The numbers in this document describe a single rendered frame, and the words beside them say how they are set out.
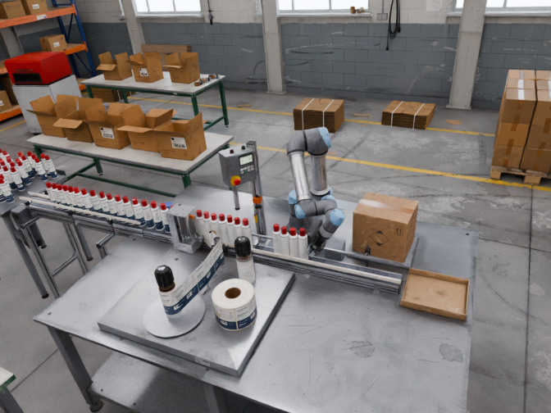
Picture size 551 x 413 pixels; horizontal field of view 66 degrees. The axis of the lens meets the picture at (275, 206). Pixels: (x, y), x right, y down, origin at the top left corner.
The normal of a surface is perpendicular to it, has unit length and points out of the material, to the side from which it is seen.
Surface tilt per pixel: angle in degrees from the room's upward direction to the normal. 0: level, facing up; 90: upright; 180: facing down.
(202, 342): 0
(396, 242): 90
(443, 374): 0
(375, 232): 90
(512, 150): 87
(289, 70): 90
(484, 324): 0
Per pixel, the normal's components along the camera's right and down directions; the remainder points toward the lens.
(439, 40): -0.46, 0.50
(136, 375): -0.07, -0.85
